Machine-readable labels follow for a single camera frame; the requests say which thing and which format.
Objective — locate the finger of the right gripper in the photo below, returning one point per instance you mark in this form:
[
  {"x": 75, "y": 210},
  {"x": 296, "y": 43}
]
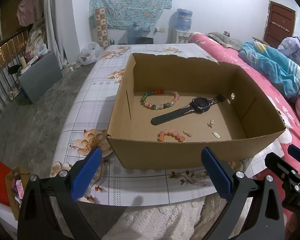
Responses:
[
  {"x": 287, "y": 174},
  {"x": 294, "y": 151}
]

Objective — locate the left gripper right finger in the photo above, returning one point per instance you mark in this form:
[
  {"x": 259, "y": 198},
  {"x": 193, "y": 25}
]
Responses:
[{"x": 265, "y": 217}]

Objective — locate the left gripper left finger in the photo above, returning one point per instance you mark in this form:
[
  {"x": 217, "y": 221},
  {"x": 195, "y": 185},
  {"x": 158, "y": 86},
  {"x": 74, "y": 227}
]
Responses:
[{"x": 37, "y": 219}]

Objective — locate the gold outline butterfly charm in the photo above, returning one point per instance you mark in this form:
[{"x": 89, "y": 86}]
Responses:
[{"x": 210, "y": 123}]

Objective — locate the gold butterfly charms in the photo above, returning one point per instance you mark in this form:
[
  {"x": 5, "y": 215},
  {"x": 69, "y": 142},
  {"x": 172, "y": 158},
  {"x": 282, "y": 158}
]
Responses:
[{"x": 187, "y": 134}]

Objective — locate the pink strap smart watch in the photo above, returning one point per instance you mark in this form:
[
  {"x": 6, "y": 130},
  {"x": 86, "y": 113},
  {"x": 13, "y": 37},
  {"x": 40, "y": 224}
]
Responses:
[{"x": 198, "y": 105}]

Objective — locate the brown paper bag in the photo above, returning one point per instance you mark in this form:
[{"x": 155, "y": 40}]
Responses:
[{"x": 16, "y": 182}]

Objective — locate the red gift bag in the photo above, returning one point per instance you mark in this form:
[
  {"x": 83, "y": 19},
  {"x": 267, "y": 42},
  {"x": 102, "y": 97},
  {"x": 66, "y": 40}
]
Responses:
[{"x": 4, "y": 170}]

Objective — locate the white fluffy rug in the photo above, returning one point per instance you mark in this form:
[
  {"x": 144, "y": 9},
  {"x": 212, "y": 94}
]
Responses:
[{"x": 185, "y": 220}]

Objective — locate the blue quilt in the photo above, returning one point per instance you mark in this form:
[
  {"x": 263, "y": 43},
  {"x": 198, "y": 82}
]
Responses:
[{"x": 282, "y": 72}]

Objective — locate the person in lilac jacket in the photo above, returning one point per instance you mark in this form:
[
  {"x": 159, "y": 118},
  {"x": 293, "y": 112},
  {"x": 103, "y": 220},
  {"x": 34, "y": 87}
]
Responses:
[{"x": 290, "y": 47}]

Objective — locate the dark red door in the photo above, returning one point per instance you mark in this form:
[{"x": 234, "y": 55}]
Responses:
[{"x": 280, "y": 24}]

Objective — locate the brown cardboard box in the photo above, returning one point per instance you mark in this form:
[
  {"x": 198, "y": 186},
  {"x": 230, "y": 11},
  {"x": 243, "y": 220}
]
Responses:
[{"x": 168, "y": 108}]

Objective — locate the grey storage box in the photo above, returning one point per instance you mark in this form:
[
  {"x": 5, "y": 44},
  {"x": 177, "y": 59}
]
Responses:
[{"x": 40, "y": 77}]

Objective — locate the white plastic bag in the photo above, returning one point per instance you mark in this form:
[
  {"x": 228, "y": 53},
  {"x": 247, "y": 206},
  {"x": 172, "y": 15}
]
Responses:
[{"x": 90, "y": 53}]

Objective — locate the white water dispenser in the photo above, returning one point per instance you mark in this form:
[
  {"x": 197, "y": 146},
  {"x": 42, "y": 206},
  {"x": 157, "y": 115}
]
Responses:
[{"x": 179, "y": 36}]

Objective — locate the blue water jug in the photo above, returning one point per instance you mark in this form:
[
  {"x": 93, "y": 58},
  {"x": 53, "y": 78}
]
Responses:
[{"x": 184, "y": 20}]

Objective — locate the pink hanging garment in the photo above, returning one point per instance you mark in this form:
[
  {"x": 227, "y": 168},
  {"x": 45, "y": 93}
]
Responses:
[{"x": 28, "y": 12}]

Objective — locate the teal patterned wall cloth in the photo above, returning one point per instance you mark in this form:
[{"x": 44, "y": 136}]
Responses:
[{"x": 121, "y": 14}]

